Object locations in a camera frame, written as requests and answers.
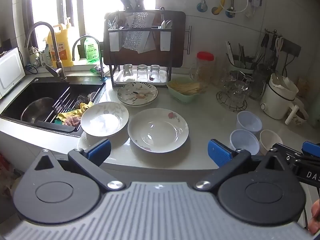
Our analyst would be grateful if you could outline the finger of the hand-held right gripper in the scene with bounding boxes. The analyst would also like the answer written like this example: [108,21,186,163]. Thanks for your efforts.
[302,141,320,158]
[275,142,305,166]

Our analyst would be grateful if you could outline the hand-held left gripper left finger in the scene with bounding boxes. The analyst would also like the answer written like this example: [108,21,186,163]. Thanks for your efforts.
[33,139,126,191]

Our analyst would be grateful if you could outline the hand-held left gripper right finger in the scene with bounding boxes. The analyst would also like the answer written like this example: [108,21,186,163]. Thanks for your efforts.
[193,139,288,191]

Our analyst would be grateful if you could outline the small white bowl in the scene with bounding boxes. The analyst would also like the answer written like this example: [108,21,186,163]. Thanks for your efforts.
[259,129,283,155]

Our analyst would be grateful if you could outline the light blue bowl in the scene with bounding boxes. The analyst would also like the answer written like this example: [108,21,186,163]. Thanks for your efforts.
[237,111,262,133]
[229,129,260,155]

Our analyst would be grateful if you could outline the white plate red flower print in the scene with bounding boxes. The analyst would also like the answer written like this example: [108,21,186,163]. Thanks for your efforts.
[127,108,189,153]

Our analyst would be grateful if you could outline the cream floral plate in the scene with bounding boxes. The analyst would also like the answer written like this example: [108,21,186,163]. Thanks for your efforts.
[117,82,159,107]

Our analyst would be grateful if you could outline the person's right hand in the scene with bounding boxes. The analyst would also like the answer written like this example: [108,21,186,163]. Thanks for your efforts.
[309,199,320,234]

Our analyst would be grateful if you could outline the pink scrubber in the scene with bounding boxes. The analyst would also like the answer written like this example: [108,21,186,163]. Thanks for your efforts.
[64,116,81,127]

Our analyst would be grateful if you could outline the yellow cloth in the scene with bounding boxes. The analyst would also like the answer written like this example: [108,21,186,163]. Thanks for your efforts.
[57,101,94,120]

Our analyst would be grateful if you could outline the white rice cooker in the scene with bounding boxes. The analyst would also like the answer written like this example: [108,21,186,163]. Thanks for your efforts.
[260,73,299,120]

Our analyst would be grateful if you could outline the black sink drain rack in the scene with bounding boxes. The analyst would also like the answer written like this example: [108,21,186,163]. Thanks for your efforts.
[36,86,83,133]

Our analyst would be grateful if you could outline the set of clear glass cups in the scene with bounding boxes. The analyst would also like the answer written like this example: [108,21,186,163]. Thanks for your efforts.
[221,72,252,105]

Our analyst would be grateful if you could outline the green plastic basket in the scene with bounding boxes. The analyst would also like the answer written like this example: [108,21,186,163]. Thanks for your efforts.
[167,79,202,103]

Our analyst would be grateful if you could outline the clear glass pitcher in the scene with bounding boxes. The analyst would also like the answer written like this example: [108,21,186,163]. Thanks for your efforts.
[250,65,268,100]

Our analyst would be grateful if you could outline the dried noodles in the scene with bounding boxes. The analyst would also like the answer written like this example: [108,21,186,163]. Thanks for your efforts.
[170,80,200,95]

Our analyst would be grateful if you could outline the steel bowl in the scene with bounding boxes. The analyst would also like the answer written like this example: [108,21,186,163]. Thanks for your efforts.
[20,97,57,125]

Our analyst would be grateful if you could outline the green dish brush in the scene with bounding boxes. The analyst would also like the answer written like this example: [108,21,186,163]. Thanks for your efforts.
[90,64,104,75]

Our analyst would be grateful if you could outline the clear jar red lid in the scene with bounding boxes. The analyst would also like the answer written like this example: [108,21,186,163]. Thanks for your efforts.
[194,52,215,83]

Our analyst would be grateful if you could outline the small steel faucet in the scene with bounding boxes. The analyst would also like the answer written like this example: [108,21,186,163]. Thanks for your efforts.
[72,35,107,81]

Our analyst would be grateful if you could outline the white drip tray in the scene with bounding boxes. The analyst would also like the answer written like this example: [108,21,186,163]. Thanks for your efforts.
[115,68,168,85]

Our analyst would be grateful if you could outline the black kitchen sink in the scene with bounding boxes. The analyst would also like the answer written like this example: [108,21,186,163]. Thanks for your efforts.
[0,76,108,138]

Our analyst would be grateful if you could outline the green plastic bottle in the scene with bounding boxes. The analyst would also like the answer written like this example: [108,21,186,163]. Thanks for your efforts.
[84,35,98,64]

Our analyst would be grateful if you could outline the bundle of chopsticks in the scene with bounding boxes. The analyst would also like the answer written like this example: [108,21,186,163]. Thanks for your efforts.
[226,41,250,64]

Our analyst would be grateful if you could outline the yellow oil jug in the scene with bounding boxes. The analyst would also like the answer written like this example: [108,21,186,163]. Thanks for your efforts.
[47,17,75,67]

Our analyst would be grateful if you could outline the hanging kitchen utensils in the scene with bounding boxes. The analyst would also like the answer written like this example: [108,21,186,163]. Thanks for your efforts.
[255,33,285,67]

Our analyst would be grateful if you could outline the small white bottle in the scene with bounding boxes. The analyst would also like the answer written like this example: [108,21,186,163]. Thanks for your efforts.
[41,38,53,67]

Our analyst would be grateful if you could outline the white utensil cup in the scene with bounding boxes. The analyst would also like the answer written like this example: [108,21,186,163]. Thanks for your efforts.
[160,29,173,52]
[109,29,120,52]

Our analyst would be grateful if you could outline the tall steel faucet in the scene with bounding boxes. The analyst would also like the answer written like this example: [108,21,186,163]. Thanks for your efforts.
[24,22,67,81]

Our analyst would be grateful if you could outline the white countertop appliance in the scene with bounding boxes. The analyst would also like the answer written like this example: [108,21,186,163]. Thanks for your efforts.
[0,47,26,100]

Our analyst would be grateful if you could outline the dark wooden cutting board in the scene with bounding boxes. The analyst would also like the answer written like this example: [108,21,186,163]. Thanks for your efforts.
[104,10,187,68]

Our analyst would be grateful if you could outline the black dish rack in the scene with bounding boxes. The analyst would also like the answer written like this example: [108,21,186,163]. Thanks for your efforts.
[107,10,175,88]

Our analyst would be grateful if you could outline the window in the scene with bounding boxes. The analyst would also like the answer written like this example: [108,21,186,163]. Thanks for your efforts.
[25,0,157,67]

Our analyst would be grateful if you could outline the white floral pot with handle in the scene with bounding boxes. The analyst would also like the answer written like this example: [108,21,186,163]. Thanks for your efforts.
[285,99,309,126]

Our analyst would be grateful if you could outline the wire cup holder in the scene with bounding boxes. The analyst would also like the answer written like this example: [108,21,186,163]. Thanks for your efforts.
[216,71,253,112]

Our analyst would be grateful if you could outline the black wall hook rail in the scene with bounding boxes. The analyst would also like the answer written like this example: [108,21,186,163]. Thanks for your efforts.
[264,29,302,55]

